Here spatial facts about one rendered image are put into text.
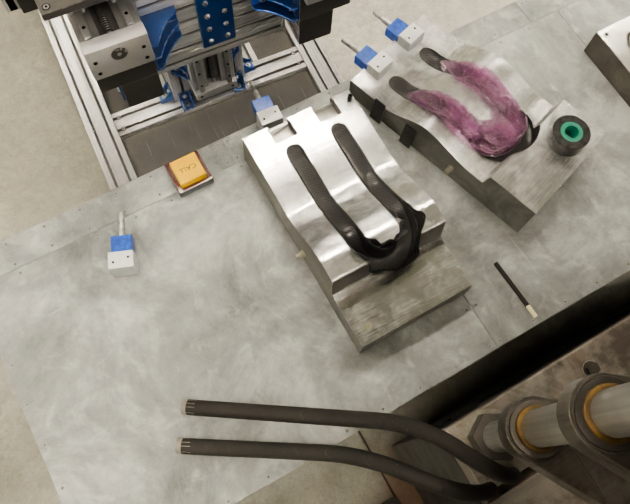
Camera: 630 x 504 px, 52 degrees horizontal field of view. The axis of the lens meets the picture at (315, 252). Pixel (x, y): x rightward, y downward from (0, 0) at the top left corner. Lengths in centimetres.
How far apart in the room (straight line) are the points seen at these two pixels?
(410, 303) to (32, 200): 154
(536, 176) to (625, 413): 71
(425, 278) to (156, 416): 59
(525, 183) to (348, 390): 56
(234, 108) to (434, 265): 111
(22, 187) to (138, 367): 127
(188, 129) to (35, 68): 75
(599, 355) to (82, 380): 105
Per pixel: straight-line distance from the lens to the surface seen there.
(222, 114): 222
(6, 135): 261
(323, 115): 145
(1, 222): 247
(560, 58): 174
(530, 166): 143
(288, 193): 134
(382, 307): 130
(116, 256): 136
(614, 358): 150
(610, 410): 84
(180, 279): 138
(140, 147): 220
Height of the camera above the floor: 210
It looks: 71 degrees down
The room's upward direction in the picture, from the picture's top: 7 degrees clockwise
